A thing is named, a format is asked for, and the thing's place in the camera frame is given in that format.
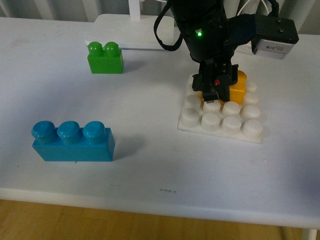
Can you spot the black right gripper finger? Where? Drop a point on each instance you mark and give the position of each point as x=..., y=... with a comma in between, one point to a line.
x=228, y=76

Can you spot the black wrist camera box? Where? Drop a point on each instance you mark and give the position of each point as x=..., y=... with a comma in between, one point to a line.
x=275, y=37

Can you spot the white studded base plate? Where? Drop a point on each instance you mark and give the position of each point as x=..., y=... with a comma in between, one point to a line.
x=241, y=122

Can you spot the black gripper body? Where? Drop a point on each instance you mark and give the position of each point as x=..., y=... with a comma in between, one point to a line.
x=208, y=33

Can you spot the yellow two-stud block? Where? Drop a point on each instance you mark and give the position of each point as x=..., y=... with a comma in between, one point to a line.
x=237, y=91

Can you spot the blue three-stud block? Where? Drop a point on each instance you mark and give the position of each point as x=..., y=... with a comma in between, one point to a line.
x=71, y=143

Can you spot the green two-stud block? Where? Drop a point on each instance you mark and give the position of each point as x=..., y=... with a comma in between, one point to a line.
x=105, y=60

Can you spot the white desk lamp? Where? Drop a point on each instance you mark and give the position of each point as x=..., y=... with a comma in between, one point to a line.
x=132, y=31

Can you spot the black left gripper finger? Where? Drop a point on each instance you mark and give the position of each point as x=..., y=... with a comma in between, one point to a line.
x=209, y=91

